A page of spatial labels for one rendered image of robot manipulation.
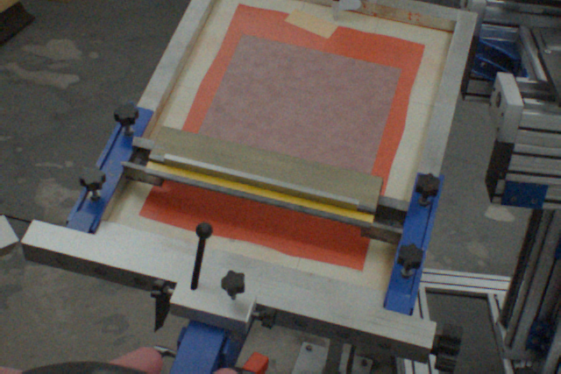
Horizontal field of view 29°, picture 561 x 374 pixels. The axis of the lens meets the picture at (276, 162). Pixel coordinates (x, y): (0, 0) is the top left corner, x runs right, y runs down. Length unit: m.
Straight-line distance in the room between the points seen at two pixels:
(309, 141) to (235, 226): 0.25
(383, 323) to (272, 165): 0.35
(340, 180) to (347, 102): 0.31
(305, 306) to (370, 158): 0.42
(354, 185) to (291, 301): 0.26
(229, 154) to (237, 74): 0.32
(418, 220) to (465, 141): 2.61
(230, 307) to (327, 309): 0.16
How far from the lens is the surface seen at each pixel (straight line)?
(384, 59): 2.23
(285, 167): 1.86
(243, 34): 2.25
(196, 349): 1.67
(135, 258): 1.77
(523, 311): 2.82
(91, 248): 1.79
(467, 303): 3.26
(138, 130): 2.00
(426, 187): 1.86
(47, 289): 3.43
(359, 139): 2.06
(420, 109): 2.14
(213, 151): 1.89
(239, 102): 2.11
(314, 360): 3.25
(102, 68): 4.65
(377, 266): 1.88
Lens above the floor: 2.19
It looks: 32 degrees down
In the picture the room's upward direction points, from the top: 8 degrees clockwise
